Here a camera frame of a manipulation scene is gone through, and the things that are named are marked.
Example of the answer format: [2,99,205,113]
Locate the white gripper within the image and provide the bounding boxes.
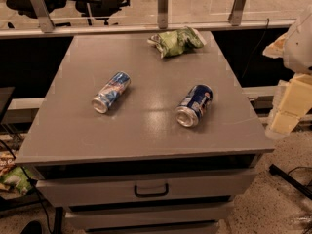
[262,33,312,139]

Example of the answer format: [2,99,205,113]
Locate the silver blue redbull can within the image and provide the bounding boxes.
[92,71,131,114]

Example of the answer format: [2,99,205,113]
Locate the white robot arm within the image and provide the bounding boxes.
[262,5,312,139]

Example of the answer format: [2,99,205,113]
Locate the dark blue pepsi can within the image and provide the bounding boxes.
[175,85,213,128]

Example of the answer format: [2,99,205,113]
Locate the black stand leg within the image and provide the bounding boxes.
[269,164,312,200]

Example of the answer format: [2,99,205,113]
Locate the green chip bag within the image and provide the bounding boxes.
[147,26,207,59]

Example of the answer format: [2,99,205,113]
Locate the grey drawer cabinet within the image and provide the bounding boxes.
[18,34,273,234]

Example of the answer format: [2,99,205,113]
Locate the snack bags on floor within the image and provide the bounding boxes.
[0,152,32,195]

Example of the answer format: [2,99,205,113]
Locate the right metal bracket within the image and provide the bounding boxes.
[228,0,247,26]

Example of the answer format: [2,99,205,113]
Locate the metal bracket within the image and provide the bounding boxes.
[157,0,169,29]
[228,0,247,26]
[29,0,55,33]

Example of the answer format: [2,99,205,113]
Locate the glass partition rail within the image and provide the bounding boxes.
[0,19,295,39]

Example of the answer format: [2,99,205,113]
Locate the middle metal bracket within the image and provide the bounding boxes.
[157,0,169,29]

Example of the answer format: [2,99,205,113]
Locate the black drawer handle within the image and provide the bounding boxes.
[134,183,169,198]

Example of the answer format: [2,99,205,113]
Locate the black cable on floor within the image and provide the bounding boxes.
[0,139,55,234]

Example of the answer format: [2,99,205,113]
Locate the left metal bracket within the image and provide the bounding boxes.
[29,0,55,33]

